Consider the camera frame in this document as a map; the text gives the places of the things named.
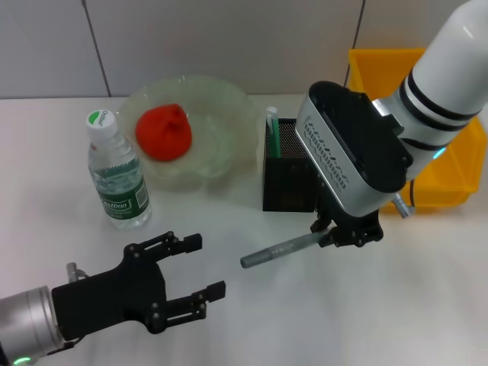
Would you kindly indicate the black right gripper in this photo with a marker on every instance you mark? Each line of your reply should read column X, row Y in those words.
column 326, row 206

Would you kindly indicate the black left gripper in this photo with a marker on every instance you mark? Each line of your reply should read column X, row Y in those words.
column 106, row 297

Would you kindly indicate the grey marker pen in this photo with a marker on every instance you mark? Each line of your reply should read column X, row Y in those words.
column 278, row 251

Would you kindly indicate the clear green-label water bottle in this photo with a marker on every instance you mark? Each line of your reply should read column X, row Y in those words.
column 118, row 183

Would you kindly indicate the red tomato-shaped object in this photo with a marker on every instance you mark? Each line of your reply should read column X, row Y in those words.
column 164, row 133

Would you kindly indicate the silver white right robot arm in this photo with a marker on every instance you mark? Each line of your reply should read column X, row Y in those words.
column 446, row 76

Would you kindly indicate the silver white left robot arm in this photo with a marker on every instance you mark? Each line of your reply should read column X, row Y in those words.
column 26, row 324

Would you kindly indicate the black mesh pen holder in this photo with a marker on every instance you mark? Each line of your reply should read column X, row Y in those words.
column 282, row 183

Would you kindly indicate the green glass fruit plate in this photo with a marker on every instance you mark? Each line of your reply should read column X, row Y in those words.
column 225, row 126

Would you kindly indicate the left wrist silver plug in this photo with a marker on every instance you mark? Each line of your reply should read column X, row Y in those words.
column 74, row 270

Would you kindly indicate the yellow plastic bin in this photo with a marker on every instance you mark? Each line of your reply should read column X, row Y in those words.
column 457, row 167

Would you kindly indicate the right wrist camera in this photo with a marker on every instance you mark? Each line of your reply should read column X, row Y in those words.
column 354, row 141

